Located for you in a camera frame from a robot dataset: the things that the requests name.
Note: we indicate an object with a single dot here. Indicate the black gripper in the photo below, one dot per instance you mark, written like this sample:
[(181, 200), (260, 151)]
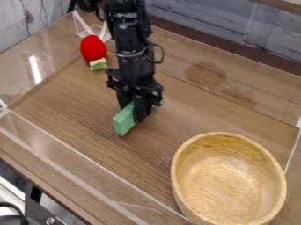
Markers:
[(134, 83)]

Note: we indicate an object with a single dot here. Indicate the green rectangular block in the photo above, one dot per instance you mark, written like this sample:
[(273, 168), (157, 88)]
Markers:
[(123, 120)]

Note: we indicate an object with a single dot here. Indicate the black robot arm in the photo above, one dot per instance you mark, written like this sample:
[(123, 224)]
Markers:
[(130, 28)]

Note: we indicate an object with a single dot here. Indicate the brown wooden bowl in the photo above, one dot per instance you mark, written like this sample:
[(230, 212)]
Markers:
[(228, 181)]

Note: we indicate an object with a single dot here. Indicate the red plush strawberry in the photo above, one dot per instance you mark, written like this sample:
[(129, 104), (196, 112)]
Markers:
[(94, 52)]

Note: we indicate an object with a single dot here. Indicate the black table leg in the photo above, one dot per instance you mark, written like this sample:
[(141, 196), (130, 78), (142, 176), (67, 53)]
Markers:
[(36, 194)]

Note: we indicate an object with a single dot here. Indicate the clear acrylic corner bracket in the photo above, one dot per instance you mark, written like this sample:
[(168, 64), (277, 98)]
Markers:
[(86, 30)]

